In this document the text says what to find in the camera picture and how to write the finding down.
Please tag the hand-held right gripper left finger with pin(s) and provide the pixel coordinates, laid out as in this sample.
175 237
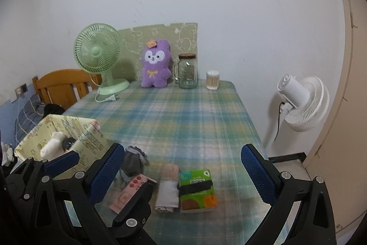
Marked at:
106 173

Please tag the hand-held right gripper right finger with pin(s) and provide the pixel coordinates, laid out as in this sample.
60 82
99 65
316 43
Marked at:
258 173

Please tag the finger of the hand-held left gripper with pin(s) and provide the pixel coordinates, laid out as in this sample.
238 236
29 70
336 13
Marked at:
137 202
63 160

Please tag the white cloth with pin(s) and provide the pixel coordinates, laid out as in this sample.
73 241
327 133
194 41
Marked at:
53 146
7 153

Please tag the pink packet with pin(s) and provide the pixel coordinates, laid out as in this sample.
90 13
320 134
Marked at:
133 184

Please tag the grey sock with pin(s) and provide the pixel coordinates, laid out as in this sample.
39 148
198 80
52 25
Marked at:
133 161
68 143

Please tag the yellow printed storage box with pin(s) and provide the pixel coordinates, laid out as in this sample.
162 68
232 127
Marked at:
89 141

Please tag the beige folded cloth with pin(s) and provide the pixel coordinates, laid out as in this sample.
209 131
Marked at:
167 190

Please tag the crumpled white cloth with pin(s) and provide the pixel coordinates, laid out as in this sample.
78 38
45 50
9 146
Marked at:
7 153

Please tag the black cloth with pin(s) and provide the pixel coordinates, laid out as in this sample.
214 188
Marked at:
53 109

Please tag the blue plaid pillow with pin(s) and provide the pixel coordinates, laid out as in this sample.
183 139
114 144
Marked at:
27 115

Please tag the green tissue packet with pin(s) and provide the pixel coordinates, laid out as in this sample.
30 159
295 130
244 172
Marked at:
200 200

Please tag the wooden bed headboard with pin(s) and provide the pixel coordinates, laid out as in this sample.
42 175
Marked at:
60 87

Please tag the white standing fan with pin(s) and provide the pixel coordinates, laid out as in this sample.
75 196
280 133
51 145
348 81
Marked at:
309 107

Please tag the plaid tablecloth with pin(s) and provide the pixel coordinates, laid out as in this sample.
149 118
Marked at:
186 124

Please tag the cotton swab container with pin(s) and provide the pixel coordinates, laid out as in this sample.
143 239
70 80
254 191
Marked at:
212 81

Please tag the purple plush toy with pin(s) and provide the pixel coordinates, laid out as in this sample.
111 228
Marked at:
154 72

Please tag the green desk fan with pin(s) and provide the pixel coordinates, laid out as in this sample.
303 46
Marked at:
96 51

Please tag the glass jar mug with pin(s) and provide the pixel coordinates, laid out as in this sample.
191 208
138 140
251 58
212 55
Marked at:
187 72

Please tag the beige door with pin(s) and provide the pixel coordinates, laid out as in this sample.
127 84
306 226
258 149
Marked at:
352 90

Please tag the green printed cardboard panel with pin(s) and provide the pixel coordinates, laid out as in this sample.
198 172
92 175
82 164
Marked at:
186 38

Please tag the wall socket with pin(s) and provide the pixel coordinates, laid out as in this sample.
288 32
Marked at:
21 89

